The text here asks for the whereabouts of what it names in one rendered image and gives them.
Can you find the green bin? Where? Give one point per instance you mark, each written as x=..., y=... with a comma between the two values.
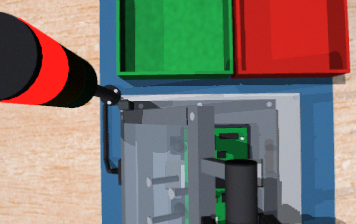
x=176, y=39

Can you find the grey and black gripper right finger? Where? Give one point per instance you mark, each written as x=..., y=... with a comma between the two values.
x=268, y=219

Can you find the green circuit board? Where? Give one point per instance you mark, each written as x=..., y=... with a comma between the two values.
x=227, y=146

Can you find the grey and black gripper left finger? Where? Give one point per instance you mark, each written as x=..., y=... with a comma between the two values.
x=207, y=220

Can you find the red bin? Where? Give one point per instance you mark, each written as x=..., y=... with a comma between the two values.
x=278, y=37

